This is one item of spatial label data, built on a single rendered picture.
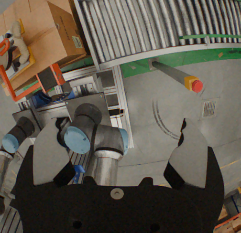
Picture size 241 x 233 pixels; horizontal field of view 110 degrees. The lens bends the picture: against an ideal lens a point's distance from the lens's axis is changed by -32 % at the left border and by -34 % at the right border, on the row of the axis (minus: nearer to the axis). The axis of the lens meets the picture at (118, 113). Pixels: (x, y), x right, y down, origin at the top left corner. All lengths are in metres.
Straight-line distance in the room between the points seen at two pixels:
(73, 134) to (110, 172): 0.19
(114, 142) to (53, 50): 0.59
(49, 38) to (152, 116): 1.64
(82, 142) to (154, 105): 1.47
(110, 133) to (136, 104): 1.32
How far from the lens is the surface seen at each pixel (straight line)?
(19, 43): 0.66
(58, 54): 0.76
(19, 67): 0.76
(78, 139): 0.49
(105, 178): 0.45
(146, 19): 1.12
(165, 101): 1.85
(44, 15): 0.84
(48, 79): 0.49
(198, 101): 2.11
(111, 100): 1.53
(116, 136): 0.49
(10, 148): 0.86
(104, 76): 1.45
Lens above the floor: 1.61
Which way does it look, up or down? 61 degrees down
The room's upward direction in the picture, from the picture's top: 177 degrees counter-clockwise
